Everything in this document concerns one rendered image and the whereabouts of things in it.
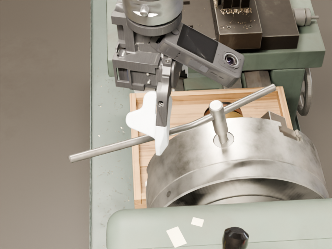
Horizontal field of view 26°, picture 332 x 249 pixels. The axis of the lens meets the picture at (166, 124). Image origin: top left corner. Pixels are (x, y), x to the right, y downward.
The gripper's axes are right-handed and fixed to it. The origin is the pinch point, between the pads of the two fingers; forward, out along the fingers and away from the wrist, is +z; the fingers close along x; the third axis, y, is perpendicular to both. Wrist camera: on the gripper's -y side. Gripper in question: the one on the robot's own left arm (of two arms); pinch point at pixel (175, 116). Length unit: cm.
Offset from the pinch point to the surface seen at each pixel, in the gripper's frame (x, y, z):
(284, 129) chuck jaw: -12.5, -15.4, 14.3
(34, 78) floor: -121, 91, 132
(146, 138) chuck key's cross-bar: 1.6, 4.2, 4.1
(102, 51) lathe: -89, 47, 80
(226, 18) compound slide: -59, 2, 33
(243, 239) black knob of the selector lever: 21.9, -13.2, -5.8
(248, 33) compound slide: -56, -3, 33
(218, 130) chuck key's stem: -4.8, -5.5, 7.5
